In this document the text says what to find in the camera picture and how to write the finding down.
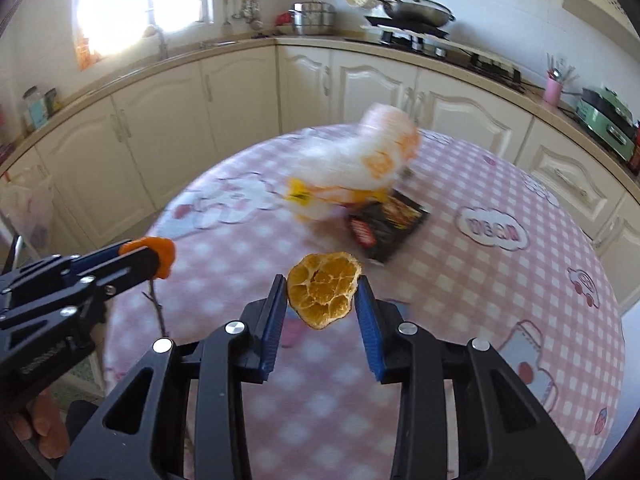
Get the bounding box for white lid jar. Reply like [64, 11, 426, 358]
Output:
[22, 86, 51, 131]

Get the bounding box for cream lower kitchen cabinets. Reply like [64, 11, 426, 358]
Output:
[0, 42, 640, 311]

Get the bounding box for pink utensil holder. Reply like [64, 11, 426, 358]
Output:
[544, 72, 565, 106]

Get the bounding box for thin brown twig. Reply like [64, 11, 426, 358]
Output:
[142, 280, 168, 338]

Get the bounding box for white orange plastic bag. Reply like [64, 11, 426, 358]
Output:
[282, 102, 423, 223]

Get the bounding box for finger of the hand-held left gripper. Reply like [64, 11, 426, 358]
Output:
[0, 242, 126, 308]
[0, 246, 162, 336]

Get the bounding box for steel steamer pot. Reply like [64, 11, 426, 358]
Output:
[289, 0, 338, 37]

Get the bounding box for black snack packet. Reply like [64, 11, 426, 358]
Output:
[347, 190, 431, 264]

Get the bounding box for small orange peel piece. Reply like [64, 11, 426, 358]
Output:
[119, 236, 177, 281]

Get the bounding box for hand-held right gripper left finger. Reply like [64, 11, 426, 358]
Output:
[55, 274, 289, 480]

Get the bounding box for kitchen window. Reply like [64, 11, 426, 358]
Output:
[75, 0, 213, 56]

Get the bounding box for orange net bag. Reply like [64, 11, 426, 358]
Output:
[74, 35, 108, 72]

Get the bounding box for round table, pink checked cloth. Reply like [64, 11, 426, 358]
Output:
[102, 125, 628, 480]

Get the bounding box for steel wok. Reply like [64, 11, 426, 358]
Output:
[341, 0, 457, 28]

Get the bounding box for translucent hanging plastic bag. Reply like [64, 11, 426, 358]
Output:
[0, 167, 55, 253]

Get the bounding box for person's left hand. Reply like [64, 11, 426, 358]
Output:
[10, 390, 70, 460]

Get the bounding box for black gas stove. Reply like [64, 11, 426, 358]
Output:
[345, 30, 526, 93]

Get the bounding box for metal faucet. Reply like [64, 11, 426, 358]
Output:
[145, 25, 171, 61]

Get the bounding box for green electric cooker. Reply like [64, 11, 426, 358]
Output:
[572, 86, 638, 158]

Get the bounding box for dried orange peel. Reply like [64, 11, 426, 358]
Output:
[287, 252, 363, 331]

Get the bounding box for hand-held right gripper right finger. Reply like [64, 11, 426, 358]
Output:
[352, 275, 586, 480]

